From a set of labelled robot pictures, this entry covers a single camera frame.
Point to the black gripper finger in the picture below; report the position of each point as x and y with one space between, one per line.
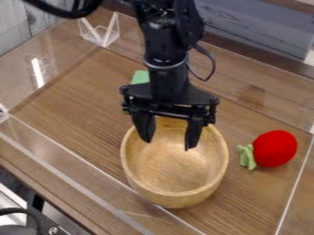
194 132
145 124

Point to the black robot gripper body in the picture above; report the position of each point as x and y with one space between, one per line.
193 103

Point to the green rectangular block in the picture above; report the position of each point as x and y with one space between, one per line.
141 77

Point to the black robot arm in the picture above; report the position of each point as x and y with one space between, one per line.
173 28

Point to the brown wooden bowl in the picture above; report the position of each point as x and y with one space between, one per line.
168 174

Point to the red plush strawberry toy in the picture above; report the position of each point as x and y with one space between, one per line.
269 151

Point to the grey sofa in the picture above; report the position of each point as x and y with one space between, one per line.
261 24

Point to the clear acrylic front barrier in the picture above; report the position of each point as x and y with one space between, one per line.
89 195

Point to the black metal table leg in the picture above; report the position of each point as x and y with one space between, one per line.
49 226

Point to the clear acrylic corner bracket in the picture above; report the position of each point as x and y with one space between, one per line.
103 36

